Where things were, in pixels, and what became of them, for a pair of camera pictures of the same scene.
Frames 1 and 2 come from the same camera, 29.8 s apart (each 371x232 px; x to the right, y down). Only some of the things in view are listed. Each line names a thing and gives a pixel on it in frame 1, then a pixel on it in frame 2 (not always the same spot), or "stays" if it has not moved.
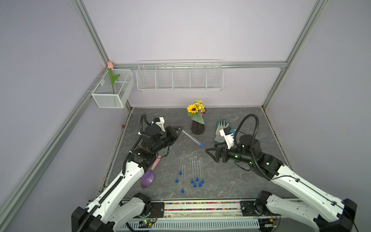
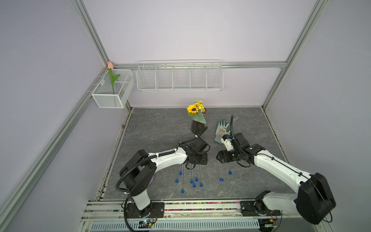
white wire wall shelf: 203,75 stays
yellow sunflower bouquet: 196,110 stays
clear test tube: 191,137 to 201,181
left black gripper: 170,131 to 204,159
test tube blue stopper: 196,168 stays
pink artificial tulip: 113,78 stays
